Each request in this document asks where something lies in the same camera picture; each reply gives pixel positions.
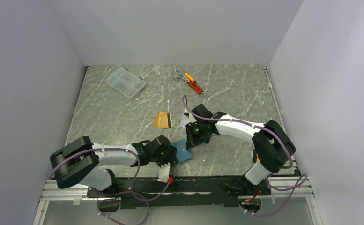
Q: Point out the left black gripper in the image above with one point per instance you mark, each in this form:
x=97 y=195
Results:
x=170 y=151

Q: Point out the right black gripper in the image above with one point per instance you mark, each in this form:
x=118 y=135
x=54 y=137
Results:
x=191 y=140

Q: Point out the silver grey card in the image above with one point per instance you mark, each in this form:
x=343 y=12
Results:
x=184 y=119

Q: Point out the blue card holder wallet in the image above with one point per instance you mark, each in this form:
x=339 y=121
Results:
x=182 y=154

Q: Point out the orange credit cards stack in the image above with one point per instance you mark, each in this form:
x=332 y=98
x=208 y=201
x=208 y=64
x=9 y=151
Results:
x=163 y=120

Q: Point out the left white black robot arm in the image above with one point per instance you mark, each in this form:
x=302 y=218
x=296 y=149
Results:
x=82 y=161

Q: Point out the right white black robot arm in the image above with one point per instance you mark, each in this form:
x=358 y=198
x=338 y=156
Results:
x=271 y=143

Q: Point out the red adjustable wrench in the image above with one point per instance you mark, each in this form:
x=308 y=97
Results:
x=180 y=77

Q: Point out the clear plastic organizer box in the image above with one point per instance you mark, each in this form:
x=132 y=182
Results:
x=125 y=82

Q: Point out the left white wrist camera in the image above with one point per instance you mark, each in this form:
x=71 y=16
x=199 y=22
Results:
x=164 y=173

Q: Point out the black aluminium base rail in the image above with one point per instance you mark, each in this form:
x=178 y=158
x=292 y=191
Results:
x=184 y=191

